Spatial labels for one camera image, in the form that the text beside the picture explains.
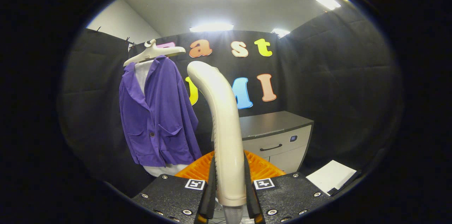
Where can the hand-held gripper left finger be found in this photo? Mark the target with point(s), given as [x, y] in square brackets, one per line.
[211, 192]

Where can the white garment steamer head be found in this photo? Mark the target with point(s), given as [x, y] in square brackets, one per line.
[226, 128]

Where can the purple jacket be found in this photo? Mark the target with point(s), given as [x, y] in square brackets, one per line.
[166, 111]

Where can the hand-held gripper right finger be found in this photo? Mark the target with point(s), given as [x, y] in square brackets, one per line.
[249, 192]

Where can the white flat board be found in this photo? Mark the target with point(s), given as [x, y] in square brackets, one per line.
[330, 176]

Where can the white clothes hanger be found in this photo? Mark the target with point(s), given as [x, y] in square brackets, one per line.
[155, 53]

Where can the grey cabinet with dark top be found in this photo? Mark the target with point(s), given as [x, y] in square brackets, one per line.
[272, 123]

